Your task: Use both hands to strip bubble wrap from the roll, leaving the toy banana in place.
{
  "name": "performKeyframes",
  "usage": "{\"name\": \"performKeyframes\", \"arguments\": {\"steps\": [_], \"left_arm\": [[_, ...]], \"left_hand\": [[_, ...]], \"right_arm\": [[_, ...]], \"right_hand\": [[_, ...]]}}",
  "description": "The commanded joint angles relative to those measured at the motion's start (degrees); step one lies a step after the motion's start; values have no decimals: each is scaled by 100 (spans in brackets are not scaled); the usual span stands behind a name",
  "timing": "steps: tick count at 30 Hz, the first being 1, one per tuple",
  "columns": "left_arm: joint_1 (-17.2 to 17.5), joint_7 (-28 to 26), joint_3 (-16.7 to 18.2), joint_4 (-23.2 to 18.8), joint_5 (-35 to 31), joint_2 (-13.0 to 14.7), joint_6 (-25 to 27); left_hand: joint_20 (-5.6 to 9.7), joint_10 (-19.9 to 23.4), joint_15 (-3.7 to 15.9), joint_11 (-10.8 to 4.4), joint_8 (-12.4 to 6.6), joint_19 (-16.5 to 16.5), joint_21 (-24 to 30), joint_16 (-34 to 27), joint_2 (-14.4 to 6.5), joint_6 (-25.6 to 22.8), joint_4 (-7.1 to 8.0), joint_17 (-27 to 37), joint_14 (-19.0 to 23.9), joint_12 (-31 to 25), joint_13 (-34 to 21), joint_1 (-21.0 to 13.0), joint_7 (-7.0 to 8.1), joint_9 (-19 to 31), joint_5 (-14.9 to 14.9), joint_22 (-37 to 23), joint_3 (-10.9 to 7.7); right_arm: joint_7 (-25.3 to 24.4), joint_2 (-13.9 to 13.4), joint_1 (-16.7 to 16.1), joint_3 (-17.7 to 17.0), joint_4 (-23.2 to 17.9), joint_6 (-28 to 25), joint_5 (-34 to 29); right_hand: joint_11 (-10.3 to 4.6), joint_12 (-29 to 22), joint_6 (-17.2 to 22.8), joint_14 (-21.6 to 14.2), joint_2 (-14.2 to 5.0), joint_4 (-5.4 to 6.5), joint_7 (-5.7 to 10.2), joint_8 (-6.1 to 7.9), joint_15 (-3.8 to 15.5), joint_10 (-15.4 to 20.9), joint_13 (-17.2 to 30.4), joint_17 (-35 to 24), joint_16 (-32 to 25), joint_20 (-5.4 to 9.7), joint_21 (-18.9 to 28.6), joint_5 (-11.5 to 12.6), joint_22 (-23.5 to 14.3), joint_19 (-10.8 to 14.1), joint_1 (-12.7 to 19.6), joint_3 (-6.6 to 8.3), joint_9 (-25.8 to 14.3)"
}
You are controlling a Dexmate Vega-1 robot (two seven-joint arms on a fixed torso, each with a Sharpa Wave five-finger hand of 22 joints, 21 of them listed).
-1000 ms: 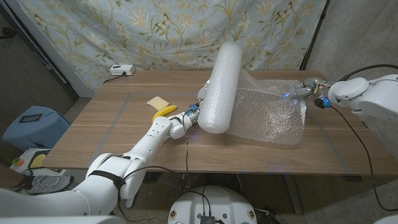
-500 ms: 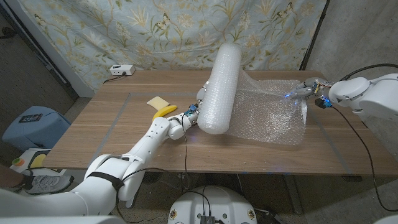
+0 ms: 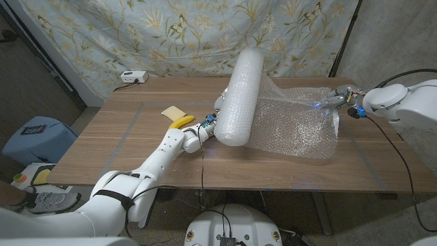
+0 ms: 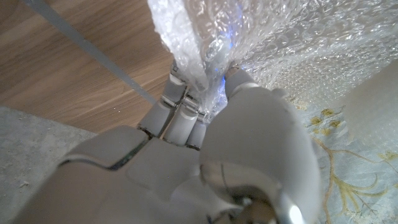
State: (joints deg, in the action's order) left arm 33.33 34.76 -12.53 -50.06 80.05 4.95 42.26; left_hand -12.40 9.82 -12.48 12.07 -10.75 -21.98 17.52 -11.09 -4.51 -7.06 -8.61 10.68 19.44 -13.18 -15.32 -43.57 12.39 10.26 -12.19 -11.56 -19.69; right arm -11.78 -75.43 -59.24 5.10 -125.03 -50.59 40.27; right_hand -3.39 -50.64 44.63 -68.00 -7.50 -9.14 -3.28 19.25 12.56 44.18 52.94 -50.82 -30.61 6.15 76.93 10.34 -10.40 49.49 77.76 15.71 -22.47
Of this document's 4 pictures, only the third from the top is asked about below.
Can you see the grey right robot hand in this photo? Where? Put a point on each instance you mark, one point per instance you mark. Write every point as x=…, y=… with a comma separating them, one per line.
x=339, y=97

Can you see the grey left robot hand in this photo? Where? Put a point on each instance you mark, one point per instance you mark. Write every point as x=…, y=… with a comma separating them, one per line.
x=218, y=102

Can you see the clear bubble wrap roll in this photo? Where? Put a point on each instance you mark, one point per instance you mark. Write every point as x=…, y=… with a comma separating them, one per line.
x=239, y=102

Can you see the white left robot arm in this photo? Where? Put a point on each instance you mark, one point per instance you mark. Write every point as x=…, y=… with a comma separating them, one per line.
x=136, y=177

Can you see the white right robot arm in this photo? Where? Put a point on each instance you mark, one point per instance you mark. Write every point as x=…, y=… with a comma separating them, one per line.
x=406, y=102

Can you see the yellow toy banana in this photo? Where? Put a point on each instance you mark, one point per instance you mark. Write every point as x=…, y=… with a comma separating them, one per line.
x=182, y=121

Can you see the pale yellow sponge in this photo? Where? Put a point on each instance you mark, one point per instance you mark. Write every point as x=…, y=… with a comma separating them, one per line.
x=173, y=112

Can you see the black backdrop stand pole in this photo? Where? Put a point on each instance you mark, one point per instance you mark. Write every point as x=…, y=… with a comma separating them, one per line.
x=345, y=37

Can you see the floral printed backdrop cloth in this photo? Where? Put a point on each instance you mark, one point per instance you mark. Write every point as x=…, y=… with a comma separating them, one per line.
x=170, y=34

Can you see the white power box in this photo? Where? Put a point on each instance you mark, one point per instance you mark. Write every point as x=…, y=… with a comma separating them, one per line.
x=134, y=76

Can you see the grey table leg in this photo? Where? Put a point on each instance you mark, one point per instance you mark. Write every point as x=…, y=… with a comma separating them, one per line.
x=322, y=212

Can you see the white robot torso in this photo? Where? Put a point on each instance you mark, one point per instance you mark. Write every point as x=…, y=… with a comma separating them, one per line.
x=233, y=222

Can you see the white table leg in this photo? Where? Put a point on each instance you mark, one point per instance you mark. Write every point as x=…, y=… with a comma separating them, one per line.
x=147, y=218

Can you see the blue plastic bin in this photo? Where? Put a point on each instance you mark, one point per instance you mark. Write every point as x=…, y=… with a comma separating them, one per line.
x=41, y=143

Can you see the black patterned card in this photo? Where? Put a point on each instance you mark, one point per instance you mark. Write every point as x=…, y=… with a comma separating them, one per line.
x=33, y=130

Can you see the grey sneaker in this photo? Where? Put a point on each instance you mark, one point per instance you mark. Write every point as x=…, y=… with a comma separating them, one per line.
x=53, y=201

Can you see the white box with yellow button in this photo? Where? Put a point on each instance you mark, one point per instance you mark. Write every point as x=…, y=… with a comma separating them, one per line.
x=30, y=172

